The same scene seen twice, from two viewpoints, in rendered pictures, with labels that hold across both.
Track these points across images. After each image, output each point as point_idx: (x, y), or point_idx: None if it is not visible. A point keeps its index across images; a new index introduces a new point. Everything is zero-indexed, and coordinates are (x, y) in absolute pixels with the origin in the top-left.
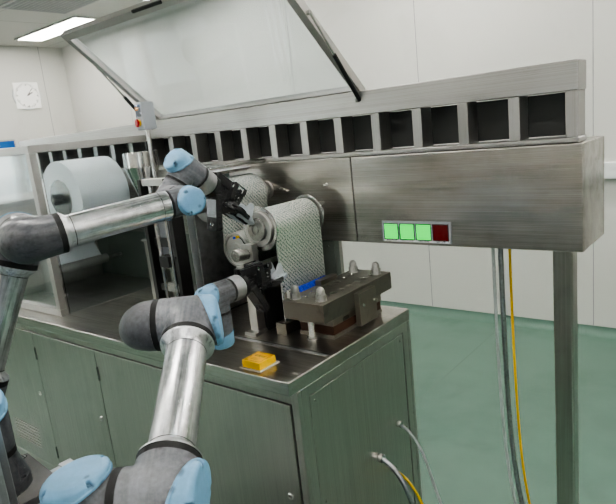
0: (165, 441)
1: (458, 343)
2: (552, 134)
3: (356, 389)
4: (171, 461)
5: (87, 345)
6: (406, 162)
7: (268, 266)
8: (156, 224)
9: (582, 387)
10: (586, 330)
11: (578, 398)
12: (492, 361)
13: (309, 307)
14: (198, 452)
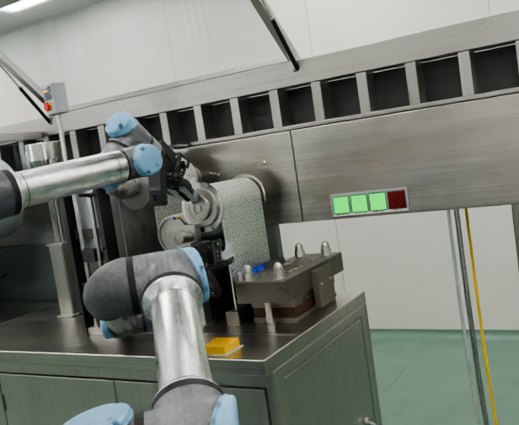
0: (189, 379)
1: (387, 363)
2: (503, 88)
3: (325, 376)
4: (201, 396)
5: None
6: (354, 129)
7: (218, 244)
8: (77, 213)
9: None
10: None
11: None
12: (428, 376)
13: (268, 286)
14: (223, 392)
